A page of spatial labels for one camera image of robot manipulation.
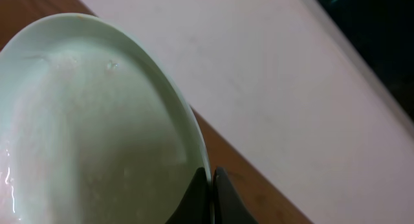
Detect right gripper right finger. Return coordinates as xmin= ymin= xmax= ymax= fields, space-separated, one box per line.
xmin=213 ymin=167 xmax=258 ymax=224

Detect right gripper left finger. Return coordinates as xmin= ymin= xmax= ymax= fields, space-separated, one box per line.
xmin=166 ymin=167 xmax=211 ymax=224

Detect pale green plate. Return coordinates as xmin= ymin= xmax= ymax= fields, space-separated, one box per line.
xmin=1 ymin=14 xmax=210 ymax=223

